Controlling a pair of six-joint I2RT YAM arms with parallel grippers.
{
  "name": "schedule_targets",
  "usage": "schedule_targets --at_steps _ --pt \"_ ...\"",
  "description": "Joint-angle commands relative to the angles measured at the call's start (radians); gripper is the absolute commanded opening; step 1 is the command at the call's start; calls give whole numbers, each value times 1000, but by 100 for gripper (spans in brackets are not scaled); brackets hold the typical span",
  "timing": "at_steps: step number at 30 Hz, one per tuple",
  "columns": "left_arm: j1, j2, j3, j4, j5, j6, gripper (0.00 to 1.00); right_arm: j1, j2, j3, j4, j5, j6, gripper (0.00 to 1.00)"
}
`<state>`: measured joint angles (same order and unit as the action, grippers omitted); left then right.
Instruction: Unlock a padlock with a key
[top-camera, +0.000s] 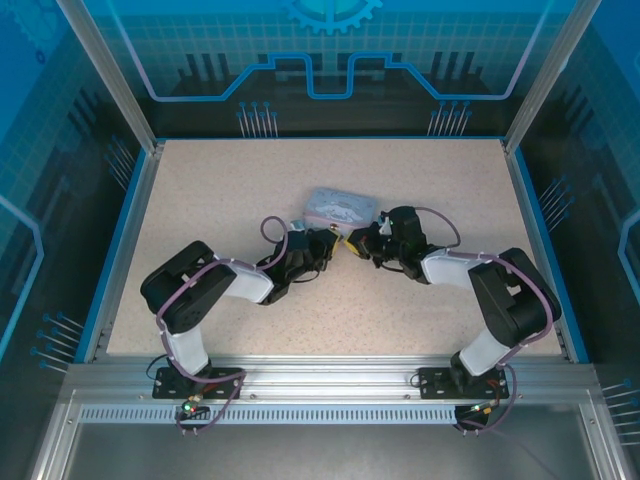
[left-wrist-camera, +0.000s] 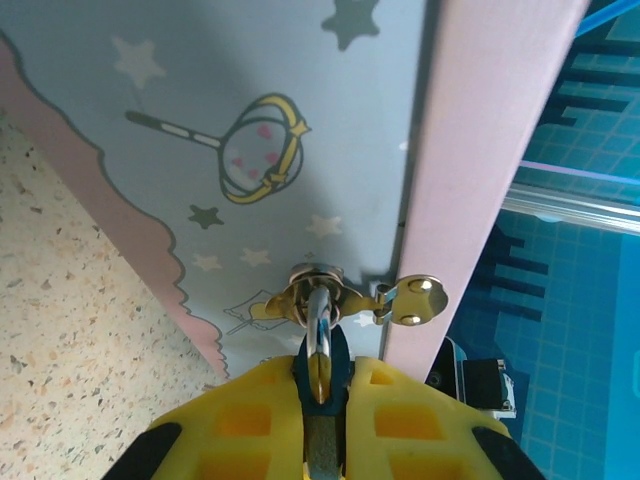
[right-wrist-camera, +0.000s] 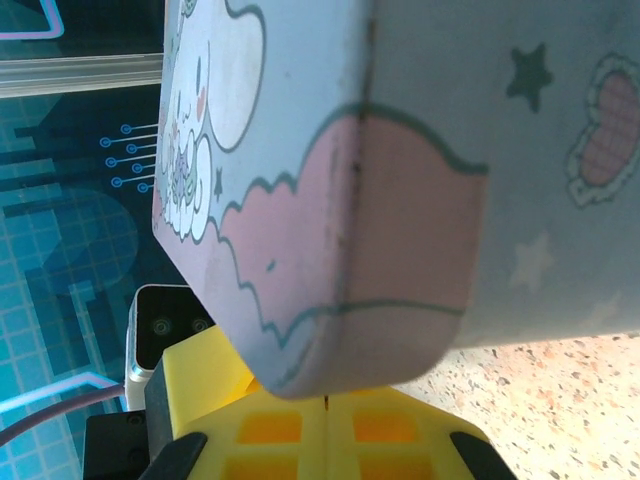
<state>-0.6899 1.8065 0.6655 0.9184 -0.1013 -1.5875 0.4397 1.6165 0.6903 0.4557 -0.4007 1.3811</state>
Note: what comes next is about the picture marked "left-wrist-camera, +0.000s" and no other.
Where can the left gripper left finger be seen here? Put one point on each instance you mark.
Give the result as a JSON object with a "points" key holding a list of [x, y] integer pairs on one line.
{"points": [[240, 425]]}

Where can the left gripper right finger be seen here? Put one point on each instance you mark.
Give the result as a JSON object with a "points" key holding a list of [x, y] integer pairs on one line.
{"points": [[410, 430]]}

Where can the teal padlock with silver shackle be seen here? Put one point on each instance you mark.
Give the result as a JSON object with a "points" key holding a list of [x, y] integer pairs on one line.
{"points": [[320, 410]]}

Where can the brass hasp latch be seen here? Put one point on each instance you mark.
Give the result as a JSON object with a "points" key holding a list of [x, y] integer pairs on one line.
{"points": [[420, 300]]}

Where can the blue pink cartoon tin box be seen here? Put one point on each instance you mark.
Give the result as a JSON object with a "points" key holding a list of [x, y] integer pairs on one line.
{"points": [[300, 100]]}

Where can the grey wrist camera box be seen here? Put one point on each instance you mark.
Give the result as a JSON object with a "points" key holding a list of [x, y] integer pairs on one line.
{"points": [[447, 370]]}

